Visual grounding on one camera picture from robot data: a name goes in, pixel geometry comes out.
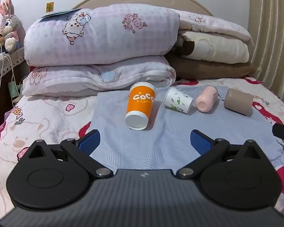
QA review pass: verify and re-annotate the orange paper cup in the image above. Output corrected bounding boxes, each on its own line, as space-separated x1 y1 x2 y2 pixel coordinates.
125 82 158 131

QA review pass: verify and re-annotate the brown folded blanket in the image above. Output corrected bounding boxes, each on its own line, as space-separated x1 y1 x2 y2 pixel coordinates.
165 51 256 80

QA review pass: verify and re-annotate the cartoon printed bed sheet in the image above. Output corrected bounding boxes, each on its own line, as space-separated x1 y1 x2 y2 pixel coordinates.
0 75 284 221

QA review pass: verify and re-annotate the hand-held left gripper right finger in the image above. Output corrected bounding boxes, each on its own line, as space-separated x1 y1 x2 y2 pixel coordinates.
176 129 268 179

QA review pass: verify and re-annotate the white cable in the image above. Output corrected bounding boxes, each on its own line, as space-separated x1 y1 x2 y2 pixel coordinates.
0 43 16 103

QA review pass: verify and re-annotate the pale green pouch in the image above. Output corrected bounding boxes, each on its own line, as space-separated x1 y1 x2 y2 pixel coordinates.
8 81 21 99

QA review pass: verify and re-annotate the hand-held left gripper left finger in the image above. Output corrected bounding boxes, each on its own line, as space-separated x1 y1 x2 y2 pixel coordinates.
17 129 114 179

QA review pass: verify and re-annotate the light blue cloth mat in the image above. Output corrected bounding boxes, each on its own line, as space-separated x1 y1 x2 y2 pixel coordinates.
89 86 284 171

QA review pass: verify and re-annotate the grey plush rabbit toy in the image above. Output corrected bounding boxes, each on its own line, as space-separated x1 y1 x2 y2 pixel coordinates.
0 0 21 54

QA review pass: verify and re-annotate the dark blue booklet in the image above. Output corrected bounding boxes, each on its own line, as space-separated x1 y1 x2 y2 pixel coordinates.
40 9 82 20

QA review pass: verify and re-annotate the pink plaid folded quilt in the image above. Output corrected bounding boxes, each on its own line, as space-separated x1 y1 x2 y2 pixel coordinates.
24 4 181 67

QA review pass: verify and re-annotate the white green-print paper cup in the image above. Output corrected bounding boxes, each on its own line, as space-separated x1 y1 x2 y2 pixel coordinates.
164 87 194 114

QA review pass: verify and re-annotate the cream folded blanket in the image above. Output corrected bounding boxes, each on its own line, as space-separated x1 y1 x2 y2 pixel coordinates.
177 30 250 64

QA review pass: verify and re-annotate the taupe cup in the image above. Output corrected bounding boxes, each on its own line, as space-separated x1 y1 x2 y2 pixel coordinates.
224 88 254 117

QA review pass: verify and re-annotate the beige pleated curtain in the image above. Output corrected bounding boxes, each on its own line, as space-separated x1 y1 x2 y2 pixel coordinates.
247 0 284 105

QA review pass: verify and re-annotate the pink cup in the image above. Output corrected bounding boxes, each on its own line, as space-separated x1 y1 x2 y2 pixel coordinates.
195 86 219 112

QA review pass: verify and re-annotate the pink heart-print folded quilt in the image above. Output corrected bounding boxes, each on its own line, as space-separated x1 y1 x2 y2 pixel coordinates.
21 55 177 97

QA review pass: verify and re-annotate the dark bedside table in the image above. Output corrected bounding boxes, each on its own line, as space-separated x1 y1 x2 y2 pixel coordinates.
0 47 30 134

